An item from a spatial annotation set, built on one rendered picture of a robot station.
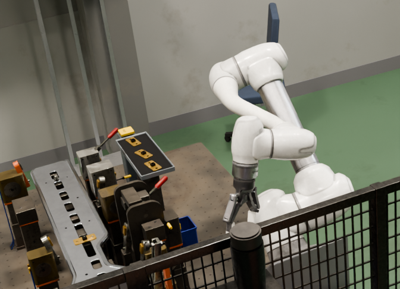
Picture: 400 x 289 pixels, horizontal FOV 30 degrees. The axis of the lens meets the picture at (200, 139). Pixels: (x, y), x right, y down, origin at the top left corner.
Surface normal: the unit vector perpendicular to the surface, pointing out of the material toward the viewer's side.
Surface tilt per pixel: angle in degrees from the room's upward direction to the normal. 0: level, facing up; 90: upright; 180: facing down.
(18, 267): 0
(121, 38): 90
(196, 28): 90
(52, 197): 0
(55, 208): 0
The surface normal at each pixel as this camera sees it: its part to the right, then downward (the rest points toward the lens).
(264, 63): -0.04, -0.18
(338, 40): 0.35, 0.38
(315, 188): -0.22, -0.29
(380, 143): -0.12, -0.88
